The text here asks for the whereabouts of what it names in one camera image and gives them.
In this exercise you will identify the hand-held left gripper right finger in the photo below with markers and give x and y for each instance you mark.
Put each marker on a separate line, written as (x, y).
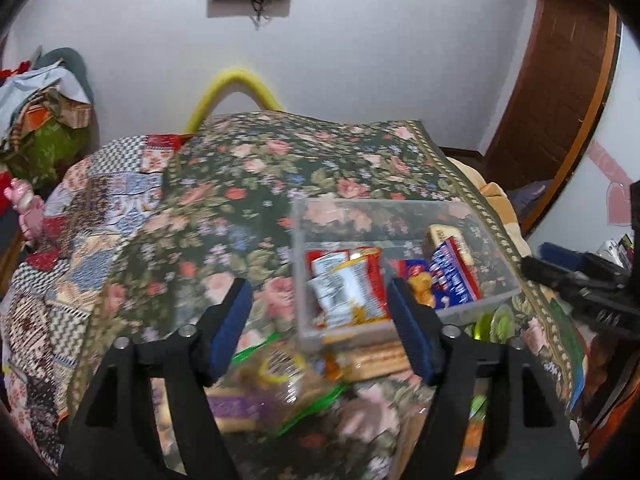
(411, 335)

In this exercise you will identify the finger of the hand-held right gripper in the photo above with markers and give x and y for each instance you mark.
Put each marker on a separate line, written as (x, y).
(545, 271)
(560, 251)

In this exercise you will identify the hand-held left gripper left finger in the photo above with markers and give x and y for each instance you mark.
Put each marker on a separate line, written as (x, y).
(231, 332)

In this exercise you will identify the clear plastic container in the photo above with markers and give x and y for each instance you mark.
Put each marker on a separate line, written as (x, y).
(350, 240)

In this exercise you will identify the orange cracker packet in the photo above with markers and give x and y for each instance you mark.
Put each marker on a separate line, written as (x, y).
(377, 360)

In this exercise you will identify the blue cookie packet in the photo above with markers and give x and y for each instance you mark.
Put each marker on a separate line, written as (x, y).
(419, 280)

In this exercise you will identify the clear green-edged cookie bag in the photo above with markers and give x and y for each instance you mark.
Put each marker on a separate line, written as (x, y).
(280, 375)

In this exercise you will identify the blue red white snack packet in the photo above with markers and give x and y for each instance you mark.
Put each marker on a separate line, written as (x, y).
(452, 275)

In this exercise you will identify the purple snack packet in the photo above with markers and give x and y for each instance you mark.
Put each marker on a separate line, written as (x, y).
(235, 406)

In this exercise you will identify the green snack packet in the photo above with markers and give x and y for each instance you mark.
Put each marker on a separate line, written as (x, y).
(492, 324)

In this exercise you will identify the cream orange blanket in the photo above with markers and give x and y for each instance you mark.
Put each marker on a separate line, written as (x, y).
(500, 205)

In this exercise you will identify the red orange snack packet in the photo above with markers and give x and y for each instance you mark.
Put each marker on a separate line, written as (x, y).
(345, 287)

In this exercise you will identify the orange printed cloth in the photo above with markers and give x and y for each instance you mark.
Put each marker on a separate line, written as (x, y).
(612, 405)

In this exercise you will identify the beige snack packet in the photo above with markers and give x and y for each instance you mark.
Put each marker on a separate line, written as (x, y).
(442, 236)

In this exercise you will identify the dark floral blanket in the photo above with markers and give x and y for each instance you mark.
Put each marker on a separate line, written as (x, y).
(280, 195)

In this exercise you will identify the brown wooden door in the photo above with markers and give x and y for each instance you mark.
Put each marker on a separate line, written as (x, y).
(555, 90)

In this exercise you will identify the patchwork quilt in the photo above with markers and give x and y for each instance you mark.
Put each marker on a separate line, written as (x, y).
(75, 240)

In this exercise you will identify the pink plush toy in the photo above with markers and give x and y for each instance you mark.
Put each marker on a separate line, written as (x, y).
(25, 205)

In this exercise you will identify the yellow foam tube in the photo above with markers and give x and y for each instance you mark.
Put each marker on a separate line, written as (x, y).
(227, 90)

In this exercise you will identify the pile of clothes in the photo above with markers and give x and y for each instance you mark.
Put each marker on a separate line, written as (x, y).
(40, 110)

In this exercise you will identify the pink wall sticker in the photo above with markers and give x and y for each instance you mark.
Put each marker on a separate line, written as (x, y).
(615, 180)

